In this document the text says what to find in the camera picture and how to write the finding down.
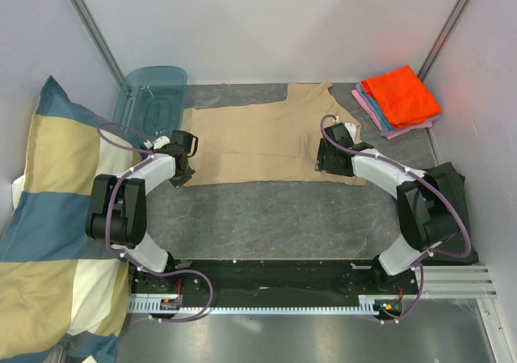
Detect beige t shirt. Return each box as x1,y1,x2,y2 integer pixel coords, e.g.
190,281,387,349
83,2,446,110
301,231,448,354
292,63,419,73
181,82,366,186

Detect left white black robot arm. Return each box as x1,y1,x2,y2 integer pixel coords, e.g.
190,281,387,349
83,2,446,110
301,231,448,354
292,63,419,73
86,130,199,293

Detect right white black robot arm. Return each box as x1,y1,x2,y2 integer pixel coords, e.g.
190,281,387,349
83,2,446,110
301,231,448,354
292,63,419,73
315,116,472,293

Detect blue plastic bin lid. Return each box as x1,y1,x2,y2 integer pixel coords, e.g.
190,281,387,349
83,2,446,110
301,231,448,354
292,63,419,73
113,65,187,141

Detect pink folded t shirt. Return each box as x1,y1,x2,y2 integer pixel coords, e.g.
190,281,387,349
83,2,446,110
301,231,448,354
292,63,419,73
351,89,433,140

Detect orange folded t shirt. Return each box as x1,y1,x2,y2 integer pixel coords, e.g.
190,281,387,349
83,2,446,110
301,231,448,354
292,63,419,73
361,65,442,129

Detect dark striped folded garment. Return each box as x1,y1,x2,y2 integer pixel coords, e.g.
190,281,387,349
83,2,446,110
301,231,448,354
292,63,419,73
421,163,479,266

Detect aluminium floor rails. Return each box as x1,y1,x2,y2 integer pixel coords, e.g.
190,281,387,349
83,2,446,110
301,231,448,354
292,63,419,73
415,264,502,299

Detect blue beige striped pillow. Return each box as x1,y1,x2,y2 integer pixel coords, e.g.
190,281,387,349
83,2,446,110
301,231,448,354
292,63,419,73
1,78,141,362

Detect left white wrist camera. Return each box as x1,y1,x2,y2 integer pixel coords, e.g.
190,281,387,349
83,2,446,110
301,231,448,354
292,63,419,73
144,136,170,150

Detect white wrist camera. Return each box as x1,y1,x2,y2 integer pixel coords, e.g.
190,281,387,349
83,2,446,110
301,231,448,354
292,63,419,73
144,136,170,150
344,122,357,138

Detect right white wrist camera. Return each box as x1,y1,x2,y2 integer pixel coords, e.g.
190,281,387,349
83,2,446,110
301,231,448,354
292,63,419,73
344,122,357,138

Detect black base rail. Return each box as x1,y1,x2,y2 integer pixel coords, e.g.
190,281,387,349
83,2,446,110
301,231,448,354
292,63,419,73
128,257,425,310

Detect white slotted cable duct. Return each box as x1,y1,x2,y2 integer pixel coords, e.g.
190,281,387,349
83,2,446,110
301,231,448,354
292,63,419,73
127,294,401,315

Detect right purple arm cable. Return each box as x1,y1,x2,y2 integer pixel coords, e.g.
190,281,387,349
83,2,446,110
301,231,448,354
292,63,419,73
320,114,473,326

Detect right aluminium frame post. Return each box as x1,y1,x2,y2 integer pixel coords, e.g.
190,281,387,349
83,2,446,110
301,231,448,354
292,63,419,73
417,0,471,82

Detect aluminium frame post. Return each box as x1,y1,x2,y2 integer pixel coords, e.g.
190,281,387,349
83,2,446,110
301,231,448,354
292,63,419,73
69,0,125,87
417,0,471,82

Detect left aluminium frame post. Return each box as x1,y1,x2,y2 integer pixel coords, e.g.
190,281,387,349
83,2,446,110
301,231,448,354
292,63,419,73
69,0,125,87

